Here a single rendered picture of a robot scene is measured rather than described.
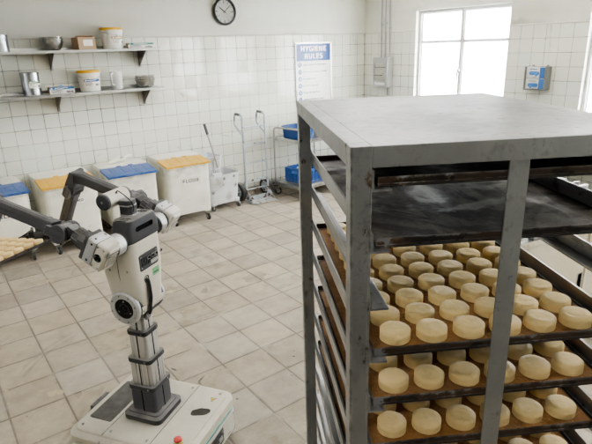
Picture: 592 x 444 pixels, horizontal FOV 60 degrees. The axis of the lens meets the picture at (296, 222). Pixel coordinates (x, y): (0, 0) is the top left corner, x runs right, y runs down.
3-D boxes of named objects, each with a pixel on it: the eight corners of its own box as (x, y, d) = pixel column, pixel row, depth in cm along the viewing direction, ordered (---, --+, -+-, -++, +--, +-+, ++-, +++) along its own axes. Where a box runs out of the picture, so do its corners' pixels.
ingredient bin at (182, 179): (173, 229, 593) (166, 163, 568) (154, 216, 643) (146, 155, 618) (216, 219, 621) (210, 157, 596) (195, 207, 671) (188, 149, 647)
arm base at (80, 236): (104, 230, 207) (95, 252, 213) (88, 218, 208) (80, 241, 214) (88, 237, 200) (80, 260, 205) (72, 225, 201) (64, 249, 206)
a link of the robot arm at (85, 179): (61, 169, 253) (76, 162, 262) (62, 193, 261) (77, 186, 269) (135, 200, 242) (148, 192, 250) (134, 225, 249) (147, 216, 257)
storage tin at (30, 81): (40, 93, 532) (36, 71, 525) (44, 94, 518) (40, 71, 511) (22, 95, 522) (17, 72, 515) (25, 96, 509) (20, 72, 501)
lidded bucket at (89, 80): (99, 89, 568) (96, 69, 561) (106, 90, 549) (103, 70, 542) (76, 91, 554) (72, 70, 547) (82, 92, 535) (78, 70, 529)
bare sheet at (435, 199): (315, 161, 130) (314, 155, 130) (468, 153, 134) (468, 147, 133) (376, 248, 73) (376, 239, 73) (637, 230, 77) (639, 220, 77)
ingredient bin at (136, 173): (118, 242, 556) (107, 173, 532) (100, 227, 606) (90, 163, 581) (165, 231, 586) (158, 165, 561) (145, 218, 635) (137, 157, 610)
